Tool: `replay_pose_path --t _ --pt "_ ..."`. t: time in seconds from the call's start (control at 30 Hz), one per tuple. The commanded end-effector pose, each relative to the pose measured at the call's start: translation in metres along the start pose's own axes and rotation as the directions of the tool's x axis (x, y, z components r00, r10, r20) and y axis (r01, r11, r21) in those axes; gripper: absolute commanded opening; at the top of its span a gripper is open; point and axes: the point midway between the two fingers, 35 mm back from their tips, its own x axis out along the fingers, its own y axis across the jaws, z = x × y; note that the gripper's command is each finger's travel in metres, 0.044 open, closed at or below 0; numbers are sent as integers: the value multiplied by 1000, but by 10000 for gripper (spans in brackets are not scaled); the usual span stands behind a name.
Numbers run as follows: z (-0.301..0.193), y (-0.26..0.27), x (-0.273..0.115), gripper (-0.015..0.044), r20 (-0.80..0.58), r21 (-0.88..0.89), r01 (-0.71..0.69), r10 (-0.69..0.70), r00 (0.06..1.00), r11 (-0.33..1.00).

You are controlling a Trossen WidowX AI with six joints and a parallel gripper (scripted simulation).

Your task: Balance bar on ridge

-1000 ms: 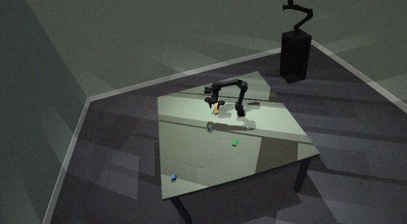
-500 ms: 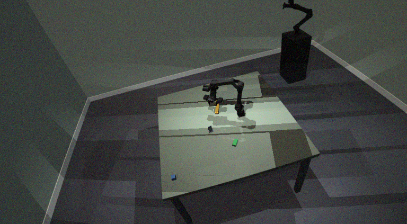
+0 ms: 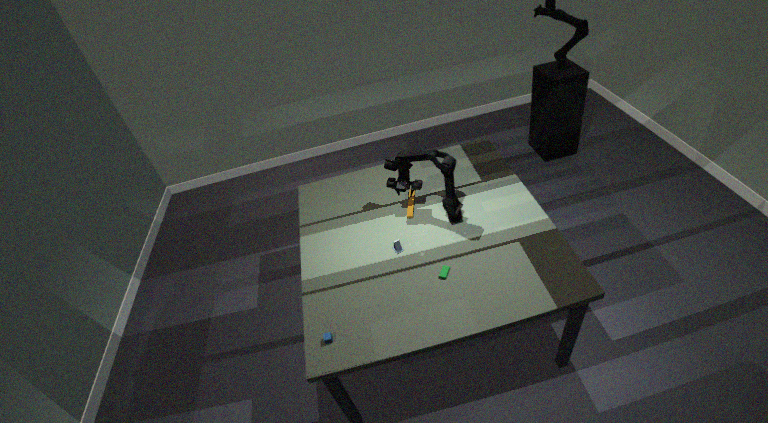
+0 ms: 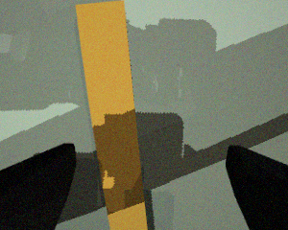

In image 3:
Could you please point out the green flat bar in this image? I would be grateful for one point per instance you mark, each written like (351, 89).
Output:
(444, 272)

